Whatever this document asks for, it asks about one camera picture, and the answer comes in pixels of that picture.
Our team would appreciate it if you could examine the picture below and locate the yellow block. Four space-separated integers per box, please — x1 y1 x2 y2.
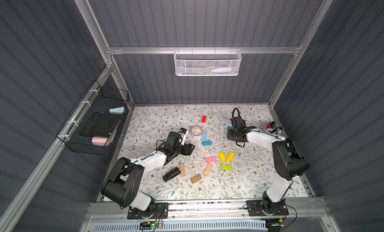
227 151 235 162
219 152 227 163

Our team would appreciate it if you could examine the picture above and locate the pink block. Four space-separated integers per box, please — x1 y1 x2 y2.
206 156 217 163

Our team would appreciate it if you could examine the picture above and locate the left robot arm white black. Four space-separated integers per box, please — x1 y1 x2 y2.
101 128 195 215

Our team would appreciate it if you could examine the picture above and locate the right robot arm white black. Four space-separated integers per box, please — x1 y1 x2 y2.
227 115 309 216

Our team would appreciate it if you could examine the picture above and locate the teal block near tape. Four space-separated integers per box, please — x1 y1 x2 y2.
202 140 212 146

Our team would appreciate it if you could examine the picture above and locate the white tape roll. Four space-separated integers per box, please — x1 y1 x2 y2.
190 126 204 137

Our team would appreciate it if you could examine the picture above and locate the light wooden block upright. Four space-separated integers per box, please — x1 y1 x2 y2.
180 163 186 177

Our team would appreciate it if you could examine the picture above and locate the black stapler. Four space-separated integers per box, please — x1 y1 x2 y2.
163 167 181 182

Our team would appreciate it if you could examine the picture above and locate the light wooden block slanted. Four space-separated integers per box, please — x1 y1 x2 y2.
204 163 213 177

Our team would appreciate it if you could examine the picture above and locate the dark wooden block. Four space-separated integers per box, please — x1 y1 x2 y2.
191 174 202 184

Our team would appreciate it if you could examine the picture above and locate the red block far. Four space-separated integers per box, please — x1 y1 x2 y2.
201 115 207 123

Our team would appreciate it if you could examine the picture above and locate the pink cup of markers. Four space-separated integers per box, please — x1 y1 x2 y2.
266 121 283 135

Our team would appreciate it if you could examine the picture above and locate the lime green block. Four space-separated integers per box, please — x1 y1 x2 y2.
221 164 233 171

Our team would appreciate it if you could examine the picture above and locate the light blue sponge in basket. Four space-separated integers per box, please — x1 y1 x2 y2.
109 106 125 114

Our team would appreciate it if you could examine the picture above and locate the white bottle in basket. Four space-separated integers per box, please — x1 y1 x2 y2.
211 67 232 74

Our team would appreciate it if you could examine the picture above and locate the black pad in basket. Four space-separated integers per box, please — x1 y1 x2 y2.
80 112 120 137

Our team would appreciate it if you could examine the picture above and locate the pink sponge in basket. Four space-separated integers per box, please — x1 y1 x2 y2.
92 137 108 146

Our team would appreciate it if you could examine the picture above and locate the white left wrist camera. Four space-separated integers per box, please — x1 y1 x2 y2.
179 128 188 146

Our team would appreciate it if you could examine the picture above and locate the black wire wall basket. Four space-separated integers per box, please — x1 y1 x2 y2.
57 81 130 155

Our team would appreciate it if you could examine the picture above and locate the white wire mesh basket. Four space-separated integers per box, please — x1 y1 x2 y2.
174 49 242 76

